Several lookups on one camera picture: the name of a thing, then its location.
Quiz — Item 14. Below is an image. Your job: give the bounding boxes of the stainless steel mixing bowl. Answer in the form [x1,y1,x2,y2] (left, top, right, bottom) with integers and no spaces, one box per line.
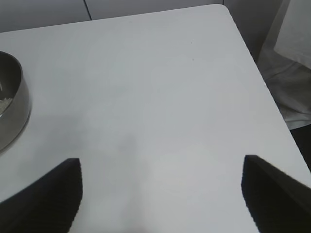
[0,50,32,152]

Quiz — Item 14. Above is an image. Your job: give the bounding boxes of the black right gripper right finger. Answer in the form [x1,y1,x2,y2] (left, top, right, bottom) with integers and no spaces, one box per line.
[240,154,311,233]

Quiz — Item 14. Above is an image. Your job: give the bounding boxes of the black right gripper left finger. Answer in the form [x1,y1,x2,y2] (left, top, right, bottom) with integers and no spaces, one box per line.
[0,157,84,233]

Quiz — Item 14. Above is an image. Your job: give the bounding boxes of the person in white shirt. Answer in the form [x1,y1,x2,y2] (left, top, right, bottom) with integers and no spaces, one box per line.
[257,0,311,130]

